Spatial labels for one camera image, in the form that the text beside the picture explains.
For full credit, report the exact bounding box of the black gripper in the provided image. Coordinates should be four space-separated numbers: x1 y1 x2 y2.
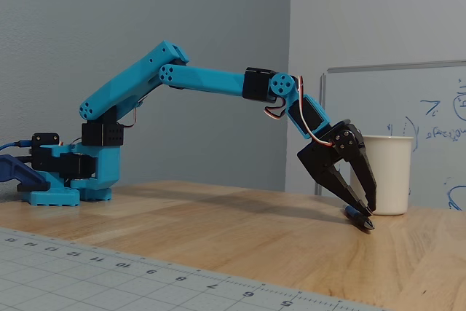
297 119 378 216

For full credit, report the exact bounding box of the dark pen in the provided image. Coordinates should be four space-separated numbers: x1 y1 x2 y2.
341 205 376 233

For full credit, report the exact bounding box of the cream ceramic mug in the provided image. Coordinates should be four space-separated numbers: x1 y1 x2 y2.
349 135 415 216

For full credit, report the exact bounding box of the whiteboard with blue drawings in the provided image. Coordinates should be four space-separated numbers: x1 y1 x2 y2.
314 59 466 212

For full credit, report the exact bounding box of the grey gridded cutting mat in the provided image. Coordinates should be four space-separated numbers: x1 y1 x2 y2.
0 226 387 311

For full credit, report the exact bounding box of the dark blue table clamp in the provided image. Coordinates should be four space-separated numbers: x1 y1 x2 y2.
0 154 50 193

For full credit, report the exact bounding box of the white red servo cable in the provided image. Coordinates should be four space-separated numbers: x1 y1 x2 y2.
296 75 336 149

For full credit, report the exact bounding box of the blue usb cable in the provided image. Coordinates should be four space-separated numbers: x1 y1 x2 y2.
0 139 33 152

